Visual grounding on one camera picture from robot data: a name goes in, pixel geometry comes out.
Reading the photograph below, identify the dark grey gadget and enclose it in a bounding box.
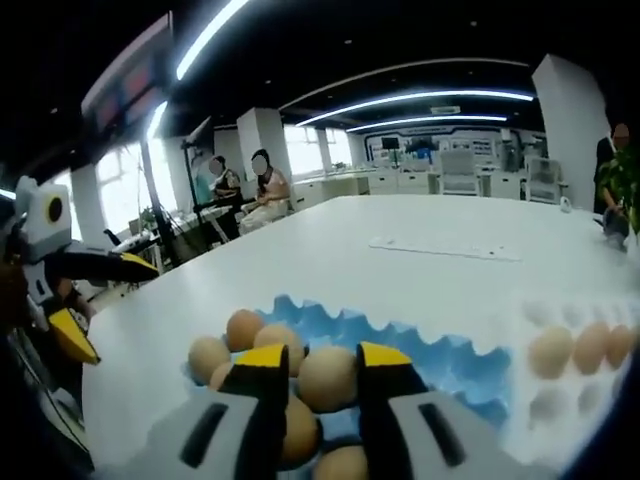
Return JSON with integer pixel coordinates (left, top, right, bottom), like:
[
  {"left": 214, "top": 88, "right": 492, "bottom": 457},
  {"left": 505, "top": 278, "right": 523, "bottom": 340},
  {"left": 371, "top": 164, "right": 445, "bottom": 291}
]
[{"left": 602, "top": 207, "right": 629, "bottom": 239}]

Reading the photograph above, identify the long ceiling light strip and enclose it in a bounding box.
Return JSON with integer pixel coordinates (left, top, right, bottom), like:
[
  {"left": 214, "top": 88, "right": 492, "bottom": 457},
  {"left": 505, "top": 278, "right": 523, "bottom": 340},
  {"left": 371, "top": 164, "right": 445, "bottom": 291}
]
[
  {"left": 174, "top": 0, "right": 251, "bottom": 81},
  {"left": 347, "top": 114, "right": 509, "bottom": 134},
  {"left": 294, "top": 89, "right": 534, "bottom": 126}
]

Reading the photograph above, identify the group of brown eggs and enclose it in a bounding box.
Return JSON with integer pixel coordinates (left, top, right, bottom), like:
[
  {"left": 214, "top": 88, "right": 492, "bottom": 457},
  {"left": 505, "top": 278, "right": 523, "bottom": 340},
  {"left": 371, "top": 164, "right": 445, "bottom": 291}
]
[{"left": 527, "top": 322, "right": 639, "bottom": 379}]

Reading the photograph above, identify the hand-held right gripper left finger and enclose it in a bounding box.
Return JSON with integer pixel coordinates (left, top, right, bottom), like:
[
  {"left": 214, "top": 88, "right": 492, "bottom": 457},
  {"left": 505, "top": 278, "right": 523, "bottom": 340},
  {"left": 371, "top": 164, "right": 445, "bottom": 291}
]
[{"left": 94, "top": 343, "right": 291, "bottom": 480}]

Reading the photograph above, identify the green plant in white pot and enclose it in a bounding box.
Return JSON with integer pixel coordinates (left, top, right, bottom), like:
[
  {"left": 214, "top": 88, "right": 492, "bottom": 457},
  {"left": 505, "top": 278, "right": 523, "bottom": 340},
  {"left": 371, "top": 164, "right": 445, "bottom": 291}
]
[{"left": 594, "top": 147, "right": 640, "bottom": 251}]

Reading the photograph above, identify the hanging display screen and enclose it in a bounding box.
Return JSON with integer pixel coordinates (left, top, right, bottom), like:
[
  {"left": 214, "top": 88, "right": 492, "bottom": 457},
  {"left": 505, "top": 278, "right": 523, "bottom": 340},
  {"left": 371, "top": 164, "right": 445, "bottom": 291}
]
[{"left": 81, "top": 12, "right": 175, "bottom": 146}]

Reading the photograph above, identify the white egg carton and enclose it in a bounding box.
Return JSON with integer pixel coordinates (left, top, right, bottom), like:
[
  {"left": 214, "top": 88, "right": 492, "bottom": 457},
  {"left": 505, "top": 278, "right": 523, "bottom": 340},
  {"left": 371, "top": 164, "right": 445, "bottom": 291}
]
[{"left": 519, "top": 297, "right": 640, "bottom": 441}]

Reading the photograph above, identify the row of white cabinets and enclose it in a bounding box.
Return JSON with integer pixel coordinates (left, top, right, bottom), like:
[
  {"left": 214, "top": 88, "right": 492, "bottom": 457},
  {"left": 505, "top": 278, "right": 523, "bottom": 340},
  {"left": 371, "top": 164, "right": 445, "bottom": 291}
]
[{"left": 292, "top": 167, "right": 531, "bottom": 211}]

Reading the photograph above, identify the person's left hand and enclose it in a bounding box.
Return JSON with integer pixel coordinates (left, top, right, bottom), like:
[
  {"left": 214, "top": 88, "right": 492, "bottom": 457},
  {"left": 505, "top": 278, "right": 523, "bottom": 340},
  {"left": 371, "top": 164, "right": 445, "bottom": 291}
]
[{"left": 52, "top": 280, "right": 96, "bottom": 321}]

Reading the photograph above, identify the black tripod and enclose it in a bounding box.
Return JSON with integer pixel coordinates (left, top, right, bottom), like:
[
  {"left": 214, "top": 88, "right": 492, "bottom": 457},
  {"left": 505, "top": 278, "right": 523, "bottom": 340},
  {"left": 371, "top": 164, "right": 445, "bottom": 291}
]
[{"left": 134, "top": 144, "right": 176, "bottom": 274}]

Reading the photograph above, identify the person's dark-clothed body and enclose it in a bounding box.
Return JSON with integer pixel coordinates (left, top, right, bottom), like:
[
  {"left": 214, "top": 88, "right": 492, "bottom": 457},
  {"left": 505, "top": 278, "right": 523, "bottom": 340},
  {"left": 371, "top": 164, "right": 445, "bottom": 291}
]
[{"left": 0, "top": 319, "right": 99, "bottom": 471}]

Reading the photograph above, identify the black light stand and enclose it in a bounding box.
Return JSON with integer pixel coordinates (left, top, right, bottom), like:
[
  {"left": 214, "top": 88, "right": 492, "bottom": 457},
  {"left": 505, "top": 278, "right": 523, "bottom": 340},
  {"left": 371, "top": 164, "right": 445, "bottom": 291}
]
[{"left": 180, "top": 117, "right": 221, "bottom": 251}]

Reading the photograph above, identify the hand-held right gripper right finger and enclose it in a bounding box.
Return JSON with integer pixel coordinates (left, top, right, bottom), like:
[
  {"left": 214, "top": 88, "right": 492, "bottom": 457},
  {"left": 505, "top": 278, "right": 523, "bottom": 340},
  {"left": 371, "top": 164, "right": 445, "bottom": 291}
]
[{"left": 357, "top": 341, "right": 516, "bottom": 480}]

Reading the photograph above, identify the white mesh office chair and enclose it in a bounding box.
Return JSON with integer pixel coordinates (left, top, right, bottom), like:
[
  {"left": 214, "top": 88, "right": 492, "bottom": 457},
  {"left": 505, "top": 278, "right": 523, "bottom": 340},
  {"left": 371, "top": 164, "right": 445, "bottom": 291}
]
[
  {"left": 527, "top": 157, "right": 569, "bottom": 204},
  {"left": 439, "top": 149, "right": 481, "bottom": 196}
]

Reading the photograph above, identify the blue egg tray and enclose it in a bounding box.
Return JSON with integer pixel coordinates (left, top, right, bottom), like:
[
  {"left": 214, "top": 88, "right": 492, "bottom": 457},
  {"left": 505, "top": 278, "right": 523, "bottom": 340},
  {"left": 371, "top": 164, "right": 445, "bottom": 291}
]
[{"left": 179, "top": 294, "right": 514, "bottom": 480}]

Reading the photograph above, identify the brown egg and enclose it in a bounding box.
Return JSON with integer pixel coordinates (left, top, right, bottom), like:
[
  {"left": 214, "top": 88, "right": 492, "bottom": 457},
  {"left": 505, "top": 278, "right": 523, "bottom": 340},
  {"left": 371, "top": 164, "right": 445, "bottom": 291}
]
[
  {"left": 208, "top": 362, "right": 235, "bottom": 392},
  {"left": 226, "top": 308, "right": 266, "bottom": 351},
  {"left": 313, "top": 443, "right": 370, "bottom": 480},
  {"left": 279, "top": 394, "right": 321, "bottom": 469},
  {"left": 253, "top": 323, "right": 309, "bottom": 376},
  {"left": 188, "top": 336, "right": 232, "bottom": 386},
  {"left": 298, "top": 346, "right": 359, "bottom": 414}
]

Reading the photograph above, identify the white flat table strip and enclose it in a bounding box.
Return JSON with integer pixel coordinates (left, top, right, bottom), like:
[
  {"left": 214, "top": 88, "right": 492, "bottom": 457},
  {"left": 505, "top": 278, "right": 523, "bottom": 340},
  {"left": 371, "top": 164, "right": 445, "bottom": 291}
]
[{"left": 368, "top": 234, "right": 524, "bottom": 262}]

